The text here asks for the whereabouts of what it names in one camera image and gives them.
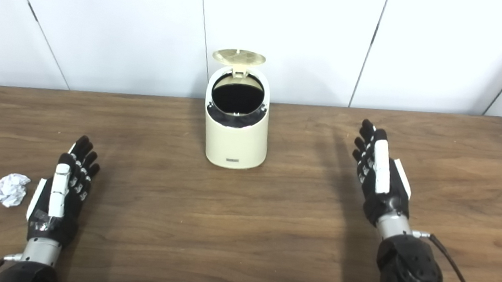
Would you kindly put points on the cream-colored bin body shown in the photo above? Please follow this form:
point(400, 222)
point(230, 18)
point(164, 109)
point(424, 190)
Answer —
point(234, 144)

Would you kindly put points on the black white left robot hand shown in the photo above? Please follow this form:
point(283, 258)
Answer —
point(51, 227)

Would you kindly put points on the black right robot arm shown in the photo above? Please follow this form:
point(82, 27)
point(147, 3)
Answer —
point(410, 276)

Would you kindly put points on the cream round bin lid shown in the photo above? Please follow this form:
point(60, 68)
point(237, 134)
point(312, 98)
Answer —
point(239, 58)

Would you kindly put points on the white paper ball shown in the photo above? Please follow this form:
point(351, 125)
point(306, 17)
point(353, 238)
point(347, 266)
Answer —
point(10, 190)

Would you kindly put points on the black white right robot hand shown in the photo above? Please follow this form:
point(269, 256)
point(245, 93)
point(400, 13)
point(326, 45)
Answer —
point(385, 204)

